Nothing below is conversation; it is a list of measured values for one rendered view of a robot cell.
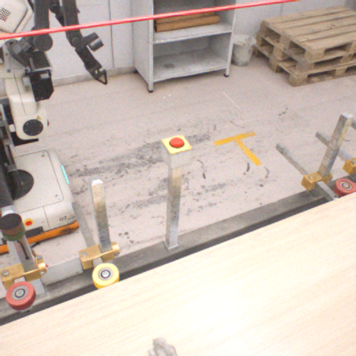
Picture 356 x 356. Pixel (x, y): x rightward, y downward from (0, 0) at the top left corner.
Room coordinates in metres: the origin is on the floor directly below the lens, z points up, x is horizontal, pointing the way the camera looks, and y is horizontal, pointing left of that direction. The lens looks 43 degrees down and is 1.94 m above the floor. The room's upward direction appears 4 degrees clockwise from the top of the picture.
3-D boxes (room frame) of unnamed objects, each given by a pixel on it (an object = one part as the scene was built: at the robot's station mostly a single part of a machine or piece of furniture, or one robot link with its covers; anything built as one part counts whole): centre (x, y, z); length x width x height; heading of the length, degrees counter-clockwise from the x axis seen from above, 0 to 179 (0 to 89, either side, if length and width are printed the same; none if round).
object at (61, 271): (0.71, 0.45, 0.75); 0.26 x 0.01 x 0.10; 118
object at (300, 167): (1.29, -0.58, 0.80); 0.43 x 0.03 x 0.04; 28
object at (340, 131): (1.27, -0.63, 0.91); 0.04 x 0.04 x 0.48; 28
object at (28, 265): (0.67, 0.47, 0.91); 0.04 x 0.04 x 0.48; 28
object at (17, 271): (0.66, 0.48, 0.85); 0.14 x 0.06 x 0.05; 118
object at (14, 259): (0.73, 0.54, 0.84); 0.43 x 0.03 x 0.04; 28
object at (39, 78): (1.73, 0.77, 0.99); 0.28 x 0.16 x 0.22; 28
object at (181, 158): (0.91, 0.02, 1.18); 0.07 x 0.07 x 0.08; 28
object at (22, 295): (0.56, 0.45, 0.85); 0.08 x 0.08 x 0.11
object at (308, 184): (1.25, -0.61, 0.80); 0.14 x 0.06 x 0.05; 118
